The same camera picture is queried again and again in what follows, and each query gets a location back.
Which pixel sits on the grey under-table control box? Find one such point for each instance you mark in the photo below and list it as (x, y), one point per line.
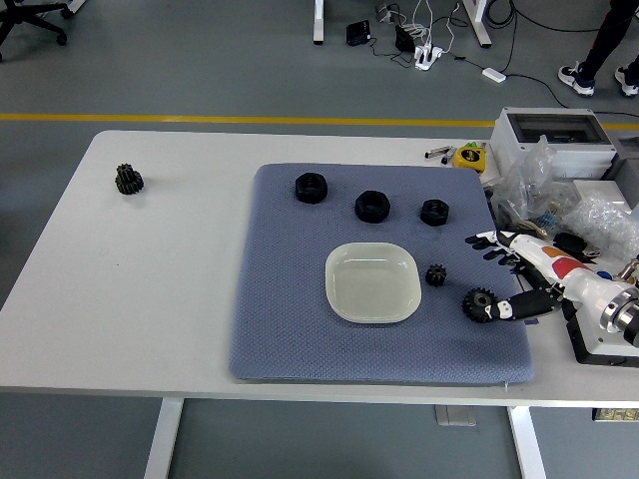
(454, 415)

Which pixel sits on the black plastic part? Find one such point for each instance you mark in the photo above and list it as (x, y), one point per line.
(571, 244)

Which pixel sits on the white flat box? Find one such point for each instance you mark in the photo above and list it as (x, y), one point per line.
(599, 192)

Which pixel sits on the black double stepped gear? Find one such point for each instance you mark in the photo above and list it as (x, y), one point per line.
(129, 180)

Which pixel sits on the medium black hex nut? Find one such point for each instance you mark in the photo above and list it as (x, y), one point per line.
(372, 207)

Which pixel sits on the large black gear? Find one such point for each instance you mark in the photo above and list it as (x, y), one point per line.
(473, 302)

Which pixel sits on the black office chair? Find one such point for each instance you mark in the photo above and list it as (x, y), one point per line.
(30, 17)

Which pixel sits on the large black hex nut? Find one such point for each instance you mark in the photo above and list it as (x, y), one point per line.
(310, 188)

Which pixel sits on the bubble wrap bundle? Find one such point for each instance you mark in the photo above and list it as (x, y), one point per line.
(604, 224)

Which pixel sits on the black adapter box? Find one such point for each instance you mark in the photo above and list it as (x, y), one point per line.
(358, 33)

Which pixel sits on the white background desk leg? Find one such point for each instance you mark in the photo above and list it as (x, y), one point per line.
(478, 22)
(318, 22)

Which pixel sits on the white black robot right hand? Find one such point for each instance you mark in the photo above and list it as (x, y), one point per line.
(559, 267)

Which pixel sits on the blue-grey textured mat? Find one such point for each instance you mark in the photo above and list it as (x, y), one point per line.
(299, 299)

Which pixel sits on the small black hex nut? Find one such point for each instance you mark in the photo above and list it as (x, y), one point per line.
(435, 213)

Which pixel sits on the black power brick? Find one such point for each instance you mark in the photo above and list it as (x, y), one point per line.
(404, 39)

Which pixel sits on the clear plastic bag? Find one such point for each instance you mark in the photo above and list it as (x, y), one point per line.
(529, 189)

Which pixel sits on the white square dish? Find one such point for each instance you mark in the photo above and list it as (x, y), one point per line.
(372, 284)

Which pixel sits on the black silver marker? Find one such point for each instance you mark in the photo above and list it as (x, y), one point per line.
(437, 151)

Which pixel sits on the white table leg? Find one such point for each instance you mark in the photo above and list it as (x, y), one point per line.
(528, 444)
(162, 439)

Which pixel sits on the black white flat device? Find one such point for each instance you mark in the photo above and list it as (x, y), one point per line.
(604, 349)

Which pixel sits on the white floor adapter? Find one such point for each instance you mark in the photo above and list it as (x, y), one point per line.
(493, 74)

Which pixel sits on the label strip under table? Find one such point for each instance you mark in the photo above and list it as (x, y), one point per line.
(616, 414)

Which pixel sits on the small black gear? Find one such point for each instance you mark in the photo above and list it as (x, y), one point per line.
(436, 275)

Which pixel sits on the white power strip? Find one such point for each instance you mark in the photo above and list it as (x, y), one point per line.
(427, 56)

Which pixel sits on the person in dark trousers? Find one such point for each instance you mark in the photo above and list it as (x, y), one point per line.
(606, 40)

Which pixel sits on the white electrical enclosure box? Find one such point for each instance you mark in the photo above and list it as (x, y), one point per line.
(549, 130)

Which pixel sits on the yellow tape measure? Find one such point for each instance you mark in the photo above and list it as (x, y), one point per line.
(469, 157)

